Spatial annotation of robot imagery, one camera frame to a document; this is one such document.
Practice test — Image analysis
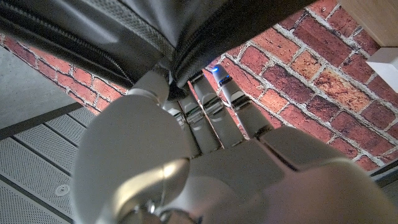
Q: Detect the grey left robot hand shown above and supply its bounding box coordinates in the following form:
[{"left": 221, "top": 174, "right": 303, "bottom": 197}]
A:
[{"left": 71, "top": 63, "right": 398, "bottom": 224}]

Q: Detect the black fabric backpack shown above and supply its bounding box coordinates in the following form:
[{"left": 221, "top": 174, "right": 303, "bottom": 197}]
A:
[{"left": 0, "top": 0, "right": 315, "bottom": 100}]

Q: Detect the red brick print backdrop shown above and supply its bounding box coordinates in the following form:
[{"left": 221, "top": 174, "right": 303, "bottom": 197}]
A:
[{"left": 0, "top": 0, "right": 398, "bottom": 172}]

